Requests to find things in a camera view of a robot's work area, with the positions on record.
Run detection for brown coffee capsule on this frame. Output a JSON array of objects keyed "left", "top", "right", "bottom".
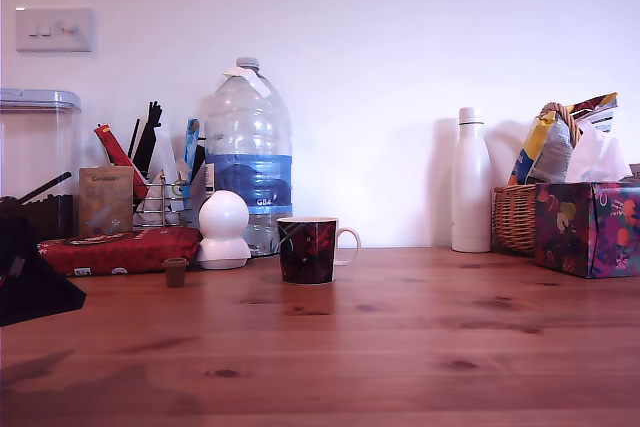
[{"left": 161, "top": 256, "right": 190, "bottom": 289}]

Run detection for dark coffee beans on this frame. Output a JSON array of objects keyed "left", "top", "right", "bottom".
[{"left": 19, "top": 193, "right": 76, "bottom": 242}]

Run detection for red coffee bag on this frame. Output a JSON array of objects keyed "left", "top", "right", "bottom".
[{"left": 37, "top": 226, "right": 204, "bottom": 278}]

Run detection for brown paper pouch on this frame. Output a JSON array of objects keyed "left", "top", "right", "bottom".
[{"left": 78, "top": 165, "right": 136, "bottom": 238}]

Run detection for clear storage container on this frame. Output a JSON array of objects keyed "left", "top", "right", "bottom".
[{"left": 0, "top": 88, "right": 83, "bottom": 243}]

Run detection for red packet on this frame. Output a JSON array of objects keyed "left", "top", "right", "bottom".
[{"left": 93, "top": 123, "right": 152, "bottom": 201}]

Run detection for thin black stick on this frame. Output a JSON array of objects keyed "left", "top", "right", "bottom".
[{"left": 126, "top": 118, "right": 142, "bottom": 159}]

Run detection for white paper packet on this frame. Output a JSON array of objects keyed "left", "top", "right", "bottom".
[{"left": 153, "top": 125, "right": 183, "bottom": 183}]

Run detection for blue packet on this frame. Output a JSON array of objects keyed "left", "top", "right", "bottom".
[{"left": 183, "top": 117, "right": 203, "bottom": 184}]

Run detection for large clear water bottle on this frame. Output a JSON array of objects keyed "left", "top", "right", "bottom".
[{"left": 204, "top": 57, "right": 294, "bottom": 259}]

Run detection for dark red patterned mug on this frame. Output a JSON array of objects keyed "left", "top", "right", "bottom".
[{"left": 276, "top": 216, "right": 362, "bottom": 285}]

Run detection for white metal bottle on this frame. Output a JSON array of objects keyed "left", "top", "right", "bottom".
[{"left": 451, "top": 106, "right": 493, "bottom": 254}]

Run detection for wicker basket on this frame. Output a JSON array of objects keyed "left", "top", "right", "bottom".
[{"left": 493, "top": 101, "right": 586, "bottom": 256}]

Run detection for yellow and blue snack bag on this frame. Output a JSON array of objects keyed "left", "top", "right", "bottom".
[{"left": 508, "top": 113, "right": 557, "bottom": 186}]

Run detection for grey snack bag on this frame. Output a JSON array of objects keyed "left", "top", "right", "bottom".
[{"left": 526, "top": 120, "right": 575, "bottom": 185}]

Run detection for floral tissue box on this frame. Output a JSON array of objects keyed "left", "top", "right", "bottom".
[{"left": 533, "top": 180, "right": 640, "bottom": 280}]

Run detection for white tissue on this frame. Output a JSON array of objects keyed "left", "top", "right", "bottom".
[{"left": 564, "top": 121, "right": 633, "bottom": 184}]

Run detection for striped snack bag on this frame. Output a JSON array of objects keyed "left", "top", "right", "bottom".
[{"left": 569, "top": 91, "right": 620, "bottom": 137}]

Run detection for black scoop handle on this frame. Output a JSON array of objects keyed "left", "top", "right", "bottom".
[{"left": 19, "top": 171, "right": 73, "bottom": 206}]

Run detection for metal wire rack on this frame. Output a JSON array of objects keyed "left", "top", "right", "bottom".
[{"left": 131, "top": 180, "right": 207, "bottom": 229}]

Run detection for small white round camera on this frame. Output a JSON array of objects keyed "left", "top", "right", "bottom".
[{"left": 195, "top": 189, "right": 252, "bottom": 271}]

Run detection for white light switch plate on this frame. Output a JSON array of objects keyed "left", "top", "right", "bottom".
[{"left": 15, "top": 7, "right": 95, "bottom": 54}]

